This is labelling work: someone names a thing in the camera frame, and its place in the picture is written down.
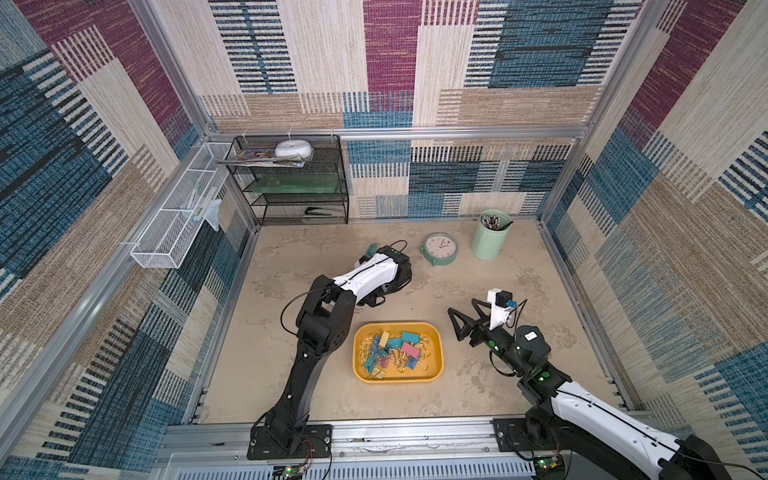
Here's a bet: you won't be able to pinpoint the light blue cloth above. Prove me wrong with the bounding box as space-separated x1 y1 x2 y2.
203 199 222 231

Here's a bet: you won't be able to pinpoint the black wire mesh shelf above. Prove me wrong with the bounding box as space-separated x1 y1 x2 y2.
223 134 349 226

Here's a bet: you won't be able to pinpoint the magazines on shelf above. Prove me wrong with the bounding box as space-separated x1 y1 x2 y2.
218 149 310 168

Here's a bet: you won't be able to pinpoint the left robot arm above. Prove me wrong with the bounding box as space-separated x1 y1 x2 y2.
247 245 412 461

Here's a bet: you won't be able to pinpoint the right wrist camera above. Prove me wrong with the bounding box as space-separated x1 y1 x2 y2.
487 288 517 330

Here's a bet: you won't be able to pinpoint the white wire mesh basket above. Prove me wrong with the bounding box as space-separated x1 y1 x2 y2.
131 142 229 269

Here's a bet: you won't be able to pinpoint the mint green alarm clock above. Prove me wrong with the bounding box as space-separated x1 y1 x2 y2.
421 232 458 266

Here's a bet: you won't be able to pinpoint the yellow plastic storage box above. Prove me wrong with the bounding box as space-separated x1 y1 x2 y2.
352 322 444 384

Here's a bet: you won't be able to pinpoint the pens in holder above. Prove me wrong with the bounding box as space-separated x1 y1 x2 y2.
480 214 503 231

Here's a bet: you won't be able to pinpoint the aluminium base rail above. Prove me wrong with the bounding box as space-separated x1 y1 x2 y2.
152 413 655 480

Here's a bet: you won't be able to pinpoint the mint green pen holder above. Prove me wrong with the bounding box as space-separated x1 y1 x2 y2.
471 209 514 261

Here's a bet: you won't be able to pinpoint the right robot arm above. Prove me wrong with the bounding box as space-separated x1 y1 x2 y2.
447 299 731 479

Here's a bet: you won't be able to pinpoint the white round device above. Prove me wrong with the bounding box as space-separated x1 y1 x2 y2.
275 139 314 160

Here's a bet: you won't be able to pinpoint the pink binder clip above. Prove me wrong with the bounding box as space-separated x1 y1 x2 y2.
401 342 422 359
377 356 393 369

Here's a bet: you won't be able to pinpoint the yellow binder clip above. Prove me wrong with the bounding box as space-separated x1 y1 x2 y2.
358 340 370 361
367 367 386 380
379 331 390 349

